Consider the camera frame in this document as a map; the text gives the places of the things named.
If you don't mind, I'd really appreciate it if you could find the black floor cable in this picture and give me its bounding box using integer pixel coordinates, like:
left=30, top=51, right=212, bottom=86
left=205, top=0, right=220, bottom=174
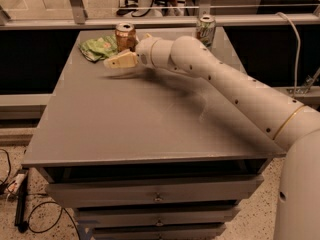
left=0, top=148, right=81, bottom=240

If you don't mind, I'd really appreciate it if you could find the black bar on floor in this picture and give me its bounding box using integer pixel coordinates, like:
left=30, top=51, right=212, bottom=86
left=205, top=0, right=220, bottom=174
left=14, top=170, right=28, bottom=233

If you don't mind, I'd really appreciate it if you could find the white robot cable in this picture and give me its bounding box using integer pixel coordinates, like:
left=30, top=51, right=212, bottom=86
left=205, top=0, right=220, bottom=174
left=275, top=11, right=302, bottom=98

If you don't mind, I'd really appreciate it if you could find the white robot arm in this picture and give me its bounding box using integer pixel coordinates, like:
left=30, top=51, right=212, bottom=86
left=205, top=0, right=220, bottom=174
left=104, top=35, right=320, bottom=240

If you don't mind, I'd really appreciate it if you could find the metal railing frame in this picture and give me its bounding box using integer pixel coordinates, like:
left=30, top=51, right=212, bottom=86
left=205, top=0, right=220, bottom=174
left=0, top=0, right=320, bottom=30

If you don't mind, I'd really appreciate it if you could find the white power strip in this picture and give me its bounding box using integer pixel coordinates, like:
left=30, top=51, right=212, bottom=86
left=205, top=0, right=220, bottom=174
left=7, top=173, right=27, bottom=195

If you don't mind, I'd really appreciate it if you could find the orange soda can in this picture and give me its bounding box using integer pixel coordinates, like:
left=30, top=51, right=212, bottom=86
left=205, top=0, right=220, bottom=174
left=115, top=22, right=136, bottom=52

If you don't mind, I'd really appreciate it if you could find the grey drawer cabinet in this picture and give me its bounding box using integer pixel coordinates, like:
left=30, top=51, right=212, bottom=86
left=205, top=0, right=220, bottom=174
left=20, top=27, right=288, bottom=240

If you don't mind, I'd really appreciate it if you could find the middle grey drawer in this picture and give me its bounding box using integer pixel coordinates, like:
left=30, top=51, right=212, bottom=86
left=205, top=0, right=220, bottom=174
left=75, top=205, right=240, bottom=228

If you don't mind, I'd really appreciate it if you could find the green white soda can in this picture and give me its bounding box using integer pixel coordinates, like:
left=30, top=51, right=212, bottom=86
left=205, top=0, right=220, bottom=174
left=196, top=14, right=216, bottom=49

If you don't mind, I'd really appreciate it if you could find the grey drawer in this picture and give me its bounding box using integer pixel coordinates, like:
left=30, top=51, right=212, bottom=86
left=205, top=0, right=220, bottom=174
left=75, top=205, right=240, bottom=228
left=46, top=175, right=263, bottom=208
left=93, top=223, right=225, bottom=240

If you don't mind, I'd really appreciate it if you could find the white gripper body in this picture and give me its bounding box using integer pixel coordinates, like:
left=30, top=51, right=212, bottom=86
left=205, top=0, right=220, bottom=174
left=135, top=37, right=156, bottom=68

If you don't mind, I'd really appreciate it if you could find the green chip bag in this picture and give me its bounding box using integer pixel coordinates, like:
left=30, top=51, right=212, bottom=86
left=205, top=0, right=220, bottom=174
left=78, top=34, right=118, bottom=62

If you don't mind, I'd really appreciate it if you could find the top grey drawer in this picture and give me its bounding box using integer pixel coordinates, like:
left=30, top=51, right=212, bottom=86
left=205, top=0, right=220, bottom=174
left=46, top=175, right=263, bottom=208

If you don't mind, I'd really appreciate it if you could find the bottom grey drawer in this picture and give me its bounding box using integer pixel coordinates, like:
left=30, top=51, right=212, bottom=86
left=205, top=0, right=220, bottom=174
left=93, top=223, right=225, bottom=240

